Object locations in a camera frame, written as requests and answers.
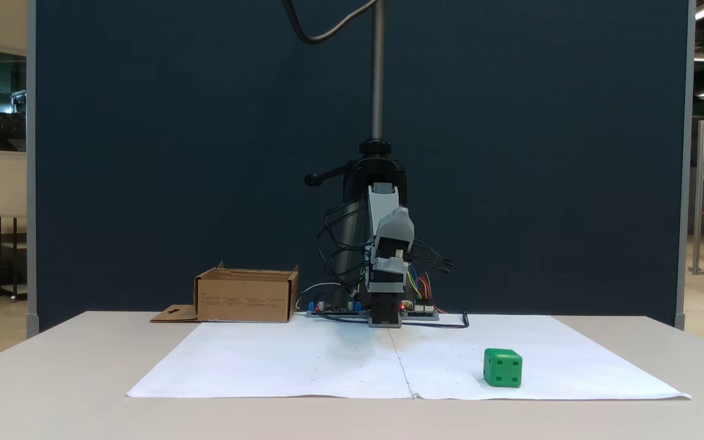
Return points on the white paper sheet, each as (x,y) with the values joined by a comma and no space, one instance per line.
(572,360)
(278,360)

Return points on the black and silver tripod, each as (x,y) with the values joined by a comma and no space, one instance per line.
(377,91)

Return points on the dark shelf cart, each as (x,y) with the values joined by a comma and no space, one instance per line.
(13,256)

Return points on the framed wall window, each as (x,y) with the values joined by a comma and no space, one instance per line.
(8,101)

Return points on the dark blue partition panel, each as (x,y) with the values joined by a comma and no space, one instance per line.
(175,153)

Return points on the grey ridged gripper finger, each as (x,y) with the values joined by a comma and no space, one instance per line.
(387,271)

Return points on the brown cardboard box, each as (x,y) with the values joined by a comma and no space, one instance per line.
(242,300)

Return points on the circuit board with white connectors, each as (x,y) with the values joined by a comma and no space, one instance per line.
(420,313)

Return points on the green dice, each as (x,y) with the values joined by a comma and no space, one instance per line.
(502,368)

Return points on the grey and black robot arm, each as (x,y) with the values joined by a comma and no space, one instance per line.
(385,220)

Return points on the circuit board with blue parts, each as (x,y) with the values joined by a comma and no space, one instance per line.
(333,310)

